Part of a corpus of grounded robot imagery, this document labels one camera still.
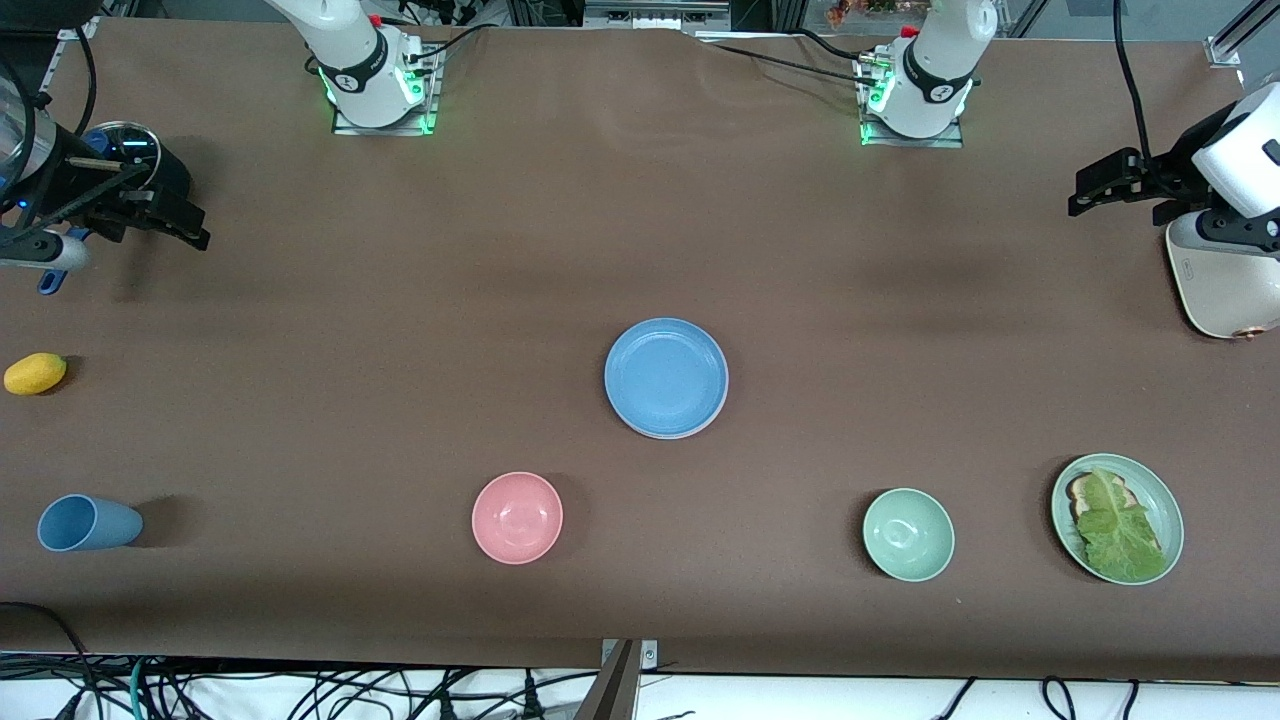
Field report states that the blue plate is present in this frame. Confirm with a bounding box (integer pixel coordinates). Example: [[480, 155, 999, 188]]
[[604, 318, 729, 437]]

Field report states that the black pot with glass lid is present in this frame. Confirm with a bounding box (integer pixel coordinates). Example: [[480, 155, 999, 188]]
[[82, 121, 162, 191]]

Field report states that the beige toaster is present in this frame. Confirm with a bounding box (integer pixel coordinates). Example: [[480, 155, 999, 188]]
[[1166, 205, 1280, 341]]

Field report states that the yellow mango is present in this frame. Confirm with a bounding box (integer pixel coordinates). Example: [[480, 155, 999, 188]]
[[3, 352, 68, 396]]

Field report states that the toasted bread slice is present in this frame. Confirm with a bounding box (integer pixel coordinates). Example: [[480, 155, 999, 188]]
[[1065, 472, 1131, 521]]

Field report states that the blue cup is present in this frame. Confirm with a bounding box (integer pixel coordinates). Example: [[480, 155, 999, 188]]
[[37, 494, 144, 553]]

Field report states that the colourful flower bunch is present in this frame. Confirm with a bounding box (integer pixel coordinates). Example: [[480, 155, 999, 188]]
[[825, 0, 931, 26]]

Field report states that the green plate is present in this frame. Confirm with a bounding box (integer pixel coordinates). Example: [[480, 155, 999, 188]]
[[1050, 453, 1186, 587]]

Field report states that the green lettuce leaf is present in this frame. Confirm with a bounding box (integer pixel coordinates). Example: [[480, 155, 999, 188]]
[[1075, 466, 1167, 583]]

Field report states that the small green bowl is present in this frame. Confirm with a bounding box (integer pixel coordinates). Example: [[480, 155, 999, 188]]
[[862, 487, 956, 583]]

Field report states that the small pink bowl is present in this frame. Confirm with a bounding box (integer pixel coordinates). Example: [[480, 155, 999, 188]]
[[471, 471, 564, 566]]

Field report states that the brown table cover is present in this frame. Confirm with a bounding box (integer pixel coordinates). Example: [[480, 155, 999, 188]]
[[0, 15, 1280, 683]]

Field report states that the black pot with blue handle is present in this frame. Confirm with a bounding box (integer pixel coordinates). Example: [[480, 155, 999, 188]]
[[38, 120, 193, 297]]

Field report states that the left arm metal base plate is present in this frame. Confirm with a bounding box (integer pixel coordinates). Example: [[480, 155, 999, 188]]
[[858, 55, 965, 149]]

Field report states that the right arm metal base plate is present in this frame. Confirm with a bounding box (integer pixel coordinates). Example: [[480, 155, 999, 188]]
[[332, 45, 441, 136]]

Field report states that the black base cable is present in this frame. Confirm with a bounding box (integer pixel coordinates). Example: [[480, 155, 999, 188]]
[[795, 28, 873, 63], [700, 42, 883, 87], [405, 22, 501, 63]]

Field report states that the grey metal frame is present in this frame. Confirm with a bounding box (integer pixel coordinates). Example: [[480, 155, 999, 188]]
[[583, 0, 733, 31]]

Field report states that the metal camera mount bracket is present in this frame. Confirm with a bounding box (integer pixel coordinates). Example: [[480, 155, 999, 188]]
[[600, 638, 659, 671]]

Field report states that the dark camera pole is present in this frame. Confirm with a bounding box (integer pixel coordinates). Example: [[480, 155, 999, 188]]
[[572, 640, 641, 720]]

